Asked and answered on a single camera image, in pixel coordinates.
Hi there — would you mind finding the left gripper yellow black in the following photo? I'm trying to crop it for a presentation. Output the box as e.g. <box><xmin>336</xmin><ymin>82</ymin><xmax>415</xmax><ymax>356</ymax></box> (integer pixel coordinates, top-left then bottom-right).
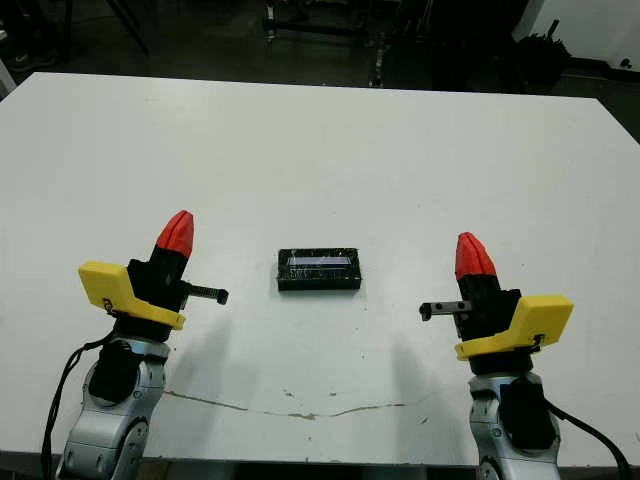
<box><xmin>77</xmin><ymin>209</ymin><xmax>231</xmax><ymax>346</ymax></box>

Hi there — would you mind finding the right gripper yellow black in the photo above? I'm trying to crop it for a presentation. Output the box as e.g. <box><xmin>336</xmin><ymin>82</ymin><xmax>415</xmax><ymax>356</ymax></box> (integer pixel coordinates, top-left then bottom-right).
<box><xmin>418</xmin><ymin>231</ymin><xmax>575</xmax><ymax>376</ymax></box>

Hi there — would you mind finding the glossy black box lid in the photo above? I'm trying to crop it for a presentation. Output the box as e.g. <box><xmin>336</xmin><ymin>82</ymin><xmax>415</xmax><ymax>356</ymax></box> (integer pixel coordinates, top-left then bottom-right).
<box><xmin>276</xmin><ymin>246</ymin><xmax>362</xmax><ymax>294</ymax></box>

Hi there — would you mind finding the slanted black stand leg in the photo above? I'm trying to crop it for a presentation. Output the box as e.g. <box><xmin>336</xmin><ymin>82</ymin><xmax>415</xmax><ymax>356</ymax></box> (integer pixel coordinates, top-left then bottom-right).
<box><xmin>107</xmin><ymin>0</ymin><xmax>151</xmax><ymax>55</ymax></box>

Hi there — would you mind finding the black bag on floor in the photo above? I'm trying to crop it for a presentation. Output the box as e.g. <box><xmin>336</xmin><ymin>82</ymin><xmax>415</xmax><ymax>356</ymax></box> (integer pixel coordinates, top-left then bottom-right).
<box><xmin>517</xmin><ymin>19</ymin><xmax>572</xmax><ymax>84</ymax></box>

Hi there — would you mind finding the white furniture piece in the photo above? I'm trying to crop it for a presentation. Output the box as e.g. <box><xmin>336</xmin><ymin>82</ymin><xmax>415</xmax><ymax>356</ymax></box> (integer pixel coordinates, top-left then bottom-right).
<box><xmin>0</xmin><ymin>29</ymin><xmax>19</xmax><ymax>101</ymax></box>

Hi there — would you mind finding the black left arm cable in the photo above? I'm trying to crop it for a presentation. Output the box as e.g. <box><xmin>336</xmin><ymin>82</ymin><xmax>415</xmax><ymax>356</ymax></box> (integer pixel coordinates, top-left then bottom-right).
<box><xmin>39</xmin><ymin>339</ymin><xmax>117</xmax><ymax>480</ymax></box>

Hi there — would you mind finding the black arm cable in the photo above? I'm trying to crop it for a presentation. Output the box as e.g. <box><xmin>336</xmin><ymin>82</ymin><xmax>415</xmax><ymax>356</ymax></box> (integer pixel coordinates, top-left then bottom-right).
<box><xmin>39</xmin><ymin>339</ymin><xmax>117</xmax><ymax>480</ymax></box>
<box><xmin>547</xmin><ymin>399</ymin><xmax>635</xmax><ymax>480</ymax></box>

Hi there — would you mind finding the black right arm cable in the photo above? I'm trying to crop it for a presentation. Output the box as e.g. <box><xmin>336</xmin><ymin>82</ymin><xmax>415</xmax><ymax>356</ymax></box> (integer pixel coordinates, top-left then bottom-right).
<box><xmin>547</xmin><ymin>399</ymin><xmax>635</xmax><ymax>480</ymax></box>

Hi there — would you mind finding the metal post with chain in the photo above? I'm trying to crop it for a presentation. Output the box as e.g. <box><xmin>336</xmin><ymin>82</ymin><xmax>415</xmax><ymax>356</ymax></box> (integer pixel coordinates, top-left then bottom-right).
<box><xmin>368</xmin><ymin>34</ymin><xmax>390</xmax><ymax>89</ymax></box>

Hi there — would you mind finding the black metal cart frame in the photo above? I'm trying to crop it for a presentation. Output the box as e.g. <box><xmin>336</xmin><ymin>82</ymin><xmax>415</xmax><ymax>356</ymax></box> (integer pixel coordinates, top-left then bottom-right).
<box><xmin>262</xmin><ymin>0</ymin><xmax>431</xmax><ymax>49</ymax></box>

